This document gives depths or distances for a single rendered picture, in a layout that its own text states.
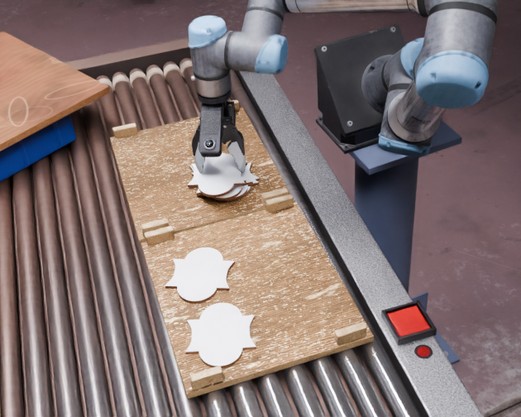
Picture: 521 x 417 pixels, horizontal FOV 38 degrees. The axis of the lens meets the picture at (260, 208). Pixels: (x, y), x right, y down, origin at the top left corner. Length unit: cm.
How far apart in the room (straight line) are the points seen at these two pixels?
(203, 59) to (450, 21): 48
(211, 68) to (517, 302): 161
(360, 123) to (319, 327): 66
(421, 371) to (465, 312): 135
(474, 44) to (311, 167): 62
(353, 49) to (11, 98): 86
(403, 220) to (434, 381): 83
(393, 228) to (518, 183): 124
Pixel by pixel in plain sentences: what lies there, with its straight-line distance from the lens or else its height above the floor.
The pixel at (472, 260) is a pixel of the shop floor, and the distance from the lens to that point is 291.
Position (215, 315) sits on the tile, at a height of 94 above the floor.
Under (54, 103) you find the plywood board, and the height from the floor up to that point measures 104.
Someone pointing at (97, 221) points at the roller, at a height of 92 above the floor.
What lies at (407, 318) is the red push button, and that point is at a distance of 144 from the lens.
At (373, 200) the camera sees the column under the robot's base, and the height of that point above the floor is 68.
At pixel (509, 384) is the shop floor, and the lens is 256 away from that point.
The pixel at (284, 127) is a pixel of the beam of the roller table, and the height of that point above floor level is 91.
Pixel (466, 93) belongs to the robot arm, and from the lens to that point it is 133.
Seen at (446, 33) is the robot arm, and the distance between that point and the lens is 133.
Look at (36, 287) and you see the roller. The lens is 163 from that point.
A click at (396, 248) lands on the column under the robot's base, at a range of 219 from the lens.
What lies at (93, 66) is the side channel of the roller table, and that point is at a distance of 226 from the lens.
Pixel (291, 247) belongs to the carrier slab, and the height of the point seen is 94.
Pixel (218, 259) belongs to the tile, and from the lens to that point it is 154.
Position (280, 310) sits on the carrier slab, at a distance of 144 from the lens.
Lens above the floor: 201
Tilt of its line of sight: 40 degrees down
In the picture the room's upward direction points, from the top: 5 degrees counter-clockwise
